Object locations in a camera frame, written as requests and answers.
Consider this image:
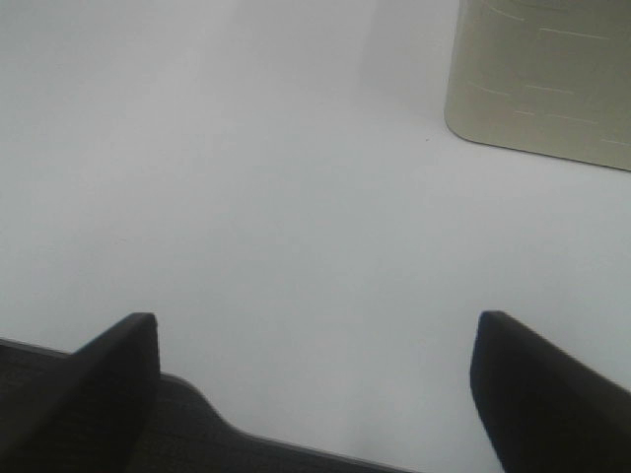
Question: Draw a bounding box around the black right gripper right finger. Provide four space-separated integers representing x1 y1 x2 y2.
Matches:
469 311 630 472

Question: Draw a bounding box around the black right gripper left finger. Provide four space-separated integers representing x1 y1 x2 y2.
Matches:
1 313 160 472

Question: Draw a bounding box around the beige plastic basket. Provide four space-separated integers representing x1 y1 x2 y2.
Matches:
445 0 630 170

